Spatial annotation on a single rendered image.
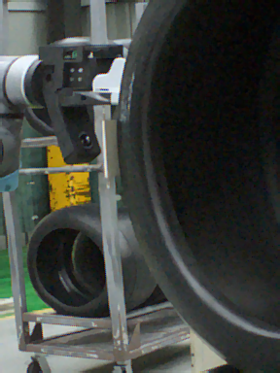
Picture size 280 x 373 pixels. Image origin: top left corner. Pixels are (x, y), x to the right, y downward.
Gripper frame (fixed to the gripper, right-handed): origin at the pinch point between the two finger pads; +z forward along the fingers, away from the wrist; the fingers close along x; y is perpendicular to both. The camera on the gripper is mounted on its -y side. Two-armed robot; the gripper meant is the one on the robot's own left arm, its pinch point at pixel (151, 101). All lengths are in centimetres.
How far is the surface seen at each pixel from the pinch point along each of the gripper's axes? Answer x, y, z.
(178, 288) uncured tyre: -11.3, -17.7, 15.6
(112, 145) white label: -9.7, -4.2, 3.9
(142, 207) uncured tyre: -11.4, -9.9, 10.3
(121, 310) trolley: 227, -109, -243
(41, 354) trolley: 221, -142, -293
